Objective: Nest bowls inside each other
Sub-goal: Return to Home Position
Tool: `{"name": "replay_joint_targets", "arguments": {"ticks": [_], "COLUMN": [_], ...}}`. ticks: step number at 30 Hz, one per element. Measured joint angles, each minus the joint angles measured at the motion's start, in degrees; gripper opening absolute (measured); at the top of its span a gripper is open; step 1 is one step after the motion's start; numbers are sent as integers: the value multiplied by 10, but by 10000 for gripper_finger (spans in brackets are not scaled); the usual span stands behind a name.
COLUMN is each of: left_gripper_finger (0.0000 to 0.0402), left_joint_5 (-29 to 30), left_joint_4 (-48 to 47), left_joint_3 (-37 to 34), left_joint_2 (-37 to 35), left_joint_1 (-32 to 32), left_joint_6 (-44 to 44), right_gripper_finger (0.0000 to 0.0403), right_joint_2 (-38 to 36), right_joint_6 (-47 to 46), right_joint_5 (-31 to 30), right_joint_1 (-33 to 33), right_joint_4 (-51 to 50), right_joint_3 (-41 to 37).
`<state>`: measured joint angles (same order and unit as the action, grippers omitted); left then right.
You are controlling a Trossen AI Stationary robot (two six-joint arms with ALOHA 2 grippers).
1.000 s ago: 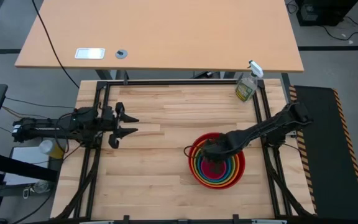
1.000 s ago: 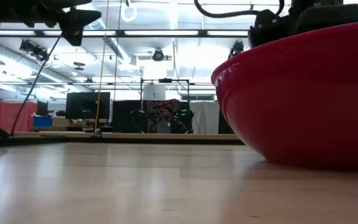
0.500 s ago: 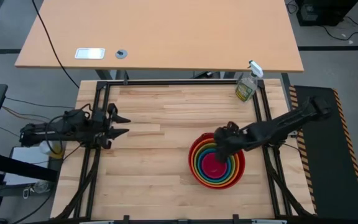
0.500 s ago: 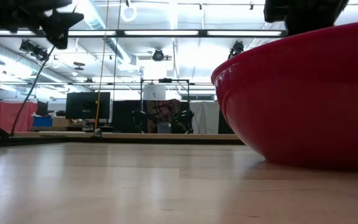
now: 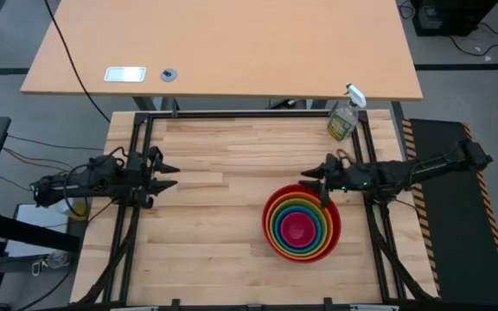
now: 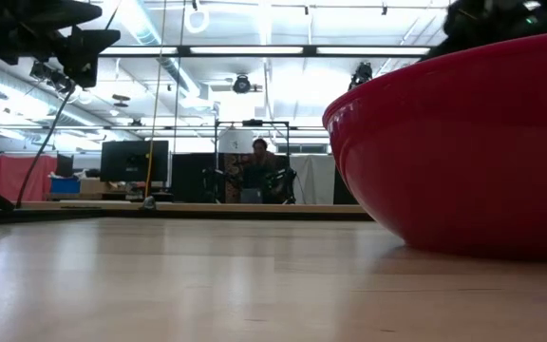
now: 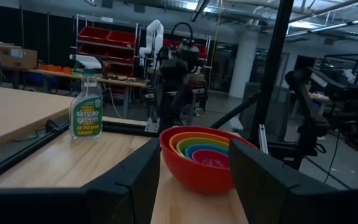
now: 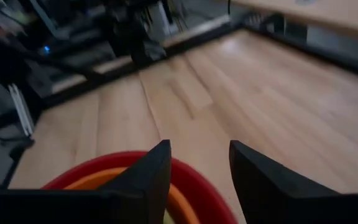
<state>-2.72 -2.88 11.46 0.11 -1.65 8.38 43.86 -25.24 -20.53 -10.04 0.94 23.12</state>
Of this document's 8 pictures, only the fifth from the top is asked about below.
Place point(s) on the black mat with hazard stripes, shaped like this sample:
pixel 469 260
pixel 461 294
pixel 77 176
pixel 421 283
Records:
pixel 456 242

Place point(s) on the green bowl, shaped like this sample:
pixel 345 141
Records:
pixel 296 205

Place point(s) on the light wooden desk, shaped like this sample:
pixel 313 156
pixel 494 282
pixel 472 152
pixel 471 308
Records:
pixel 231 43

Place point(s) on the yellow bowl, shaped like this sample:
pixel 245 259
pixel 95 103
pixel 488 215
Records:
pixel 296 200

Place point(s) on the white floor panel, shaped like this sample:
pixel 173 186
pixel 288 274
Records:
pixel 37 216

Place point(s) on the black aluminium table frame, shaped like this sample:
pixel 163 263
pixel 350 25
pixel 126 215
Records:
pixel 249 114

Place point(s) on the small magenta bowl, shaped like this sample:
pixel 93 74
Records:
pixel 298 229

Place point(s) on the blue bowl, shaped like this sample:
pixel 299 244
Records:
pixel 296 210

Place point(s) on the black equipment box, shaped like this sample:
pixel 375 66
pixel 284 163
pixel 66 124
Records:
pixel 452 15

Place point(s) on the white rectangular desk plate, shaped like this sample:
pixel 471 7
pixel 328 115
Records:
pixel 125 74

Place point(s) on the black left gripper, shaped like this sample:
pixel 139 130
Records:
pixel 143 181

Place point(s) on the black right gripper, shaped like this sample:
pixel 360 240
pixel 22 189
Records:
pixel 344 177

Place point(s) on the grey round desk grommet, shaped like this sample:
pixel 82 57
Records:
pixel 169 74

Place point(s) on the spray bottle with white trigger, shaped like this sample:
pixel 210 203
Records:
pixel 342 123

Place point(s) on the nested rainbow bowls stack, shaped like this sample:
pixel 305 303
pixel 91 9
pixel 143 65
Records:
pixel 294 188

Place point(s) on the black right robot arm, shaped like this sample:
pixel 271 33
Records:
pixel 422 170

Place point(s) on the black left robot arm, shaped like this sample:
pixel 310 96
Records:
pixel 84 179

